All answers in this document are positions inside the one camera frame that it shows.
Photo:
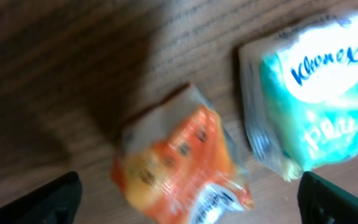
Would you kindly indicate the orange Kleenex tissue pack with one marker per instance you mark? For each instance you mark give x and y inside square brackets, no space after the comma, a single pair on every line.
[177,164]

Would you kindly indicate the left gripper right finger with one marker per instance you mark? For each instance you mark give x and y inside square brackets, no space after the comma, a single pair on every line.
[322,202]

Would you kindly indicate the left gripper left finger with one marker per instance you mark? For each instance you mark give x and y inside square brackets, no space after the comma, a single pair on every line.
[55,202]

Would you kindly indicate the teal Kleenex tissue pack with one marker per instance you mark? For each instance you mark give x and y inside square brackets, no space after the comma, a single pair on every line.
[300,94]

